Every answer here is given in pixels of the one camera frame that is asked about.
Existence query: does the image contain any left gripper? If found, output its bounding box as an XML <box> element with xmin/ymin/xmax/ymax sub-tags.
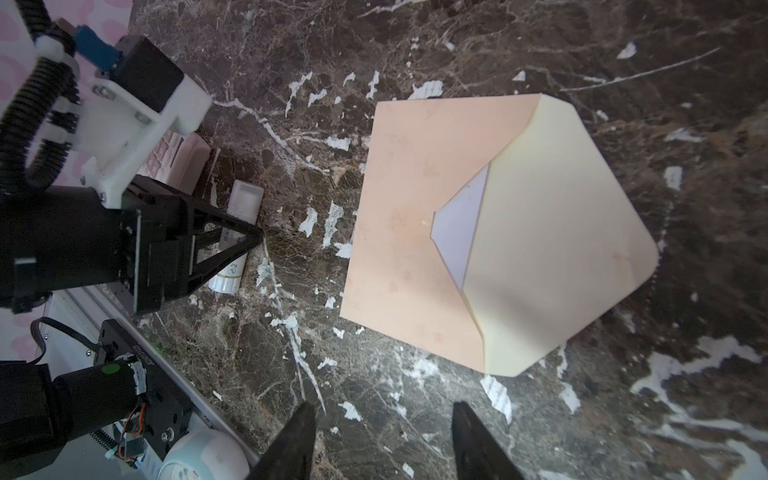
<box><xmin>1</xmin><ymin>175</ymin><xmax>264</xmax><ymax>313</ymax></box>

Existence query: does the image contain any white alarm clock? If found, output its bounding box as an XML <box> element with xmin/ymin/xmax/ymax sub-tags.
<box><xmin>158</xmin><ymin>429</ymin><xmax>250</xmax><ymax>480</ymax></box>

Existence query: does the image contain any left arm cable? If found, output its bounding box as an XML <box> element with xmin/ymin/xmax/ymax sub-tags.
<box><xmin>0</xmin><ymin>0</ymin><xmax>82</xmax><ymax>199</ymax></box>

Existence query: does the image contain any pink envelope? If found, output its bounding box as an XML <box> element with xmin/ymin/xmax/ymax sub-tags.
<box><xmin>341</xmin><ymin>94</ymin><xmax>659</xmax><ymax>377</ymax></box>

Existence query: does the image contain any white glue stick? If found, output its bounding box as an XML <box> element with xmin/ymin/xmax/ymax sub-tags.
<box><xmin>208</xmin><ymin>180</ymin><xmax>264</xmax><ymax>294</ymax></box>

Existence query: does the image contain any white letter paper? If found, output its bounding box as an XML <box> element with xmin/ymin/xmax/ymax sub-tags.
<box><xmin>430</xmin><ymin>165</ymin><xmax>489</xmax><ymax>290</ymax></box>

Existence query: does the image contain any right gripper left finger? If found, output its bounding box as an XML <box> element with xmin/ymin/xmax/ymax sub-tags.
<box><xmin>246</xmin><ymin>402</ymin><xmax>316</xmax><ymax>480</ymax></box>

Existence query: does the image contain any pink calculator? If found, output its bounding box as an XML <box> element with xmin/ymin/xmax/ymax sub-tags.
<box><xmin>138</xmin><ymin>131</ymin><xmax>211</xmax><ymax>195</ymax></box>

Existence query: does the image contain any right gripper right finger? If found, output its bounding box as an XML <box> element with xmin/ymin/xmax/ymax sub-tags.
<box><xmin>451</xmin><ymin>401</ymin><xmax>524</xmax><ymax>480</ymax></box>

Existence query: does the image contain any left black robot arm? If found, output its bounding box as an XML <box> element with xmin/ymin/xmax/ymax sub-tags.
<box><xmin>1</xmin><ymin>176</ymin><xmax>263</xmax><ymax>479</ymax></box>

